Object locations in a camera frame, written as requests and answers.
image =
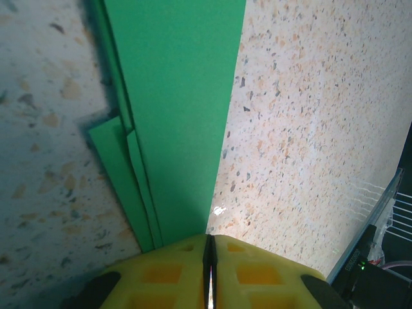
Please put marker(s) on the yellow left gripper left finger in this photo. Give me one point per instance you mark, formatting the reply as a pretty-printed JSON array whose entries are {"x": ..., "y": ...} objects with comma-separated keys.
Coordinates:
[{"x": 167, "y": 257}]

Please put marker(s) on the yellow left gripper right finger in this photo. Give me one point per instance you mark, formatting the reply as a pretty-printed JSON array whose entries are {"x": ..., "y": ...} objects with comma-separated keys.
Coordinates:
[{"x": 257, "y": 260}]

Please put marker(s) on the green square paper sheet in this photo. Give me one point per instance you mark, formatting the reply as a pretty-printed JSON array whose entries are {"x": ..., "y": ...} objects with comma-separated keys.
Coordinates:
[{"x": 180, "y": 96}]

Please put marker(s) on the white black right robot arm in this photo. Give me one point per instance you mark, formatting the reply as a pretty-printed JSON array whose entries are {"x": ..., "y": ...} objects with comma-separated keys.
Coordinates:
[{"x": 354, "y": 257}]

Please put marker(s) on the aluminium side rail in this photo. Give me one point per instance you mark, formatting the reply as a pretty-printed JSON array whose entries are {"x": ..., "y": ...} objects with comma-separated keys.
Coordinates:
[{"x": 376, "y": 212}]

